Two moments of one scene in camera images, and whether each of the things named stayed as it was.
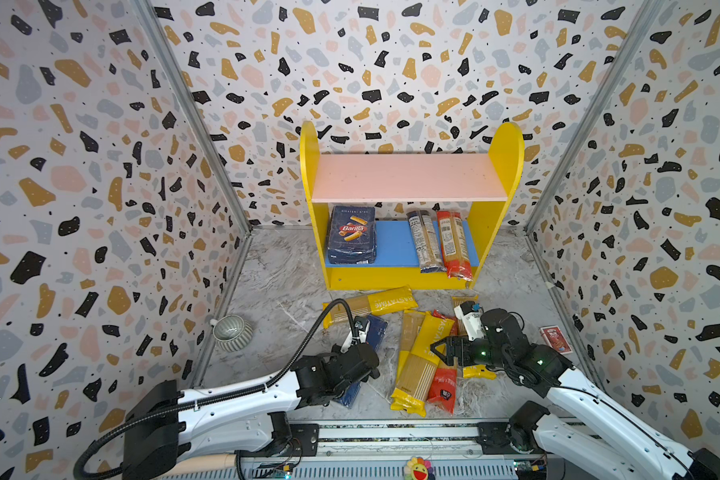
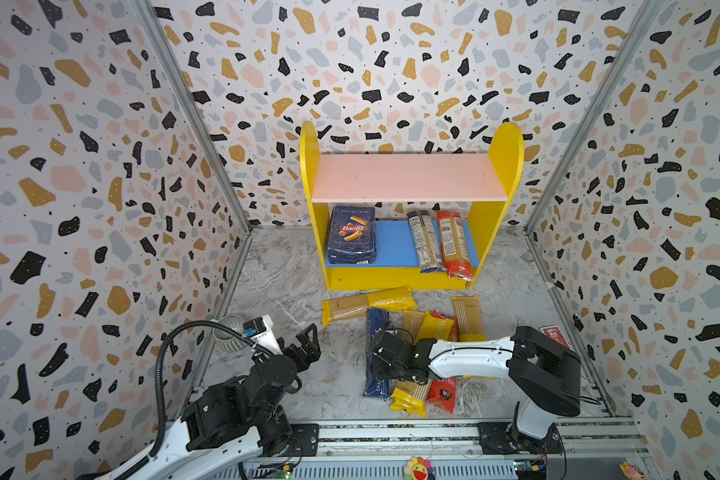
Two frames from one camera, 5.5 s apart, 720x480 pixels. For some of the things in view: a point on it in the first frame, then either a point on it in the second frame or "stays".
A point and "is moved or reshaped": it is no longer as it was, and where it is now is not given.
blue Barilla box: x=374 y=336 is moved or reshaped
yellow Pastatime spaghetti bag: x=469 y=372 stays
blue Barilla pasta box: x=352 y=235 stays
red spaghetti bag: x=454 y=245 stays
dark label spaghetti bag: x=424 y=236 stays
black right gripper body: x=468 y=349 to x=387 y=355
